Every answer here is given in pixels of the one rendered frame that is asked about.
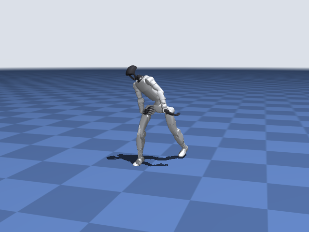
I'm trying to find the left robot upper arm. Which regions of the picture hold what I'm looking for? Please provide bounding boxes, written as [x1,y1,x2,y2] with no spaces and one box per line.
[145,76,164,94]

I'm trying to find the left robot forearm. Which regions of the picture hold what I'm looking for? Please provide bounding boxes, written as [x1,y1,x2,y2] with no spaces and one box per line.
[157,91,167,113]

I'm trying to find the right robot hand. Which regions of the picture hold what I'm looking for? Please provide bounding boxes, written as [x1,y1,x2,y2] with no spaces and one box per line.
[143,106,154,115]

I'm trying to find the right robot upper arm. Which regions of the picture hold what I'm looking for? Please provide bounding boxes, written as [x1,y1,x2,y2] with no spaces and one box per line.
[133,82,144,103]

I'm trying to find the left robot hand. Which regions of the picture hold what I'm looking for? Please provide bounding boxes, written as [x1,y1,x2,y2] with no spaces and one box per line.
[164,109,180,116]

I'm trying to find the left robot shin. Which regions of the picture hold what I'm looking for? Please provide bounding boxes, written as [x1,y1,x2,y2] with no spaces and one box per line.
[174,129,186,149]

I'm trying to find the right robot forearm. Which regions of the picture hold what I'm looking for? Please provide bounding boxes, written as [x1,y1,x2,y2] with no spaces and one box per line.
[138,102,145,114]

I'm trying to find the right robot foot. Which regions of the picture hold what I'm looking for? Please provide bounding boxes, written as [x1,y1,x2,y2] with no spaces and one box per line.
[133,156,144,166]

